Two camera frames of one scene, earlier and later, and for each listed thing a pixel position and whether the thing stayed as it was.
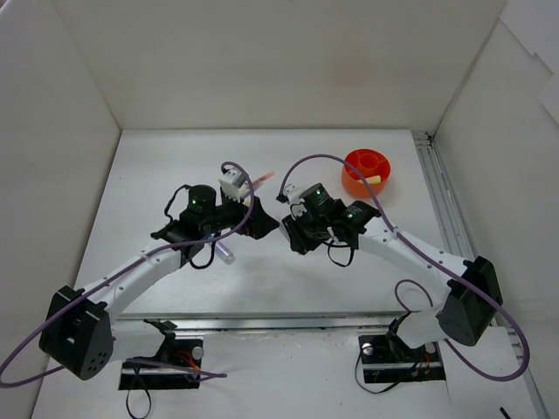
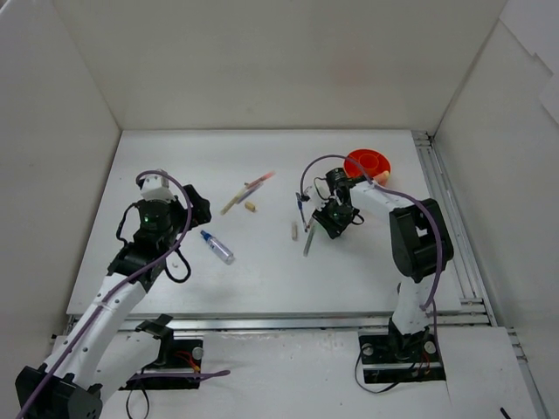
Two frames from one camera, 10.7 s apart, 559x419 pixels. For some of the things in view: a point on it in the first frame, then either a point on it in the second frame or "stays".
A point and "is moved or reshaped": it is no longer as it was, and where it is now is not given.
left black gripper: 254,219 → 197,208
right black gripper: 298,236 → 334,216
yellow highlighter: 373,180 is moved or reshaped
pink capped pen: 264,177 stays
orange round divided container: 372,163 stays
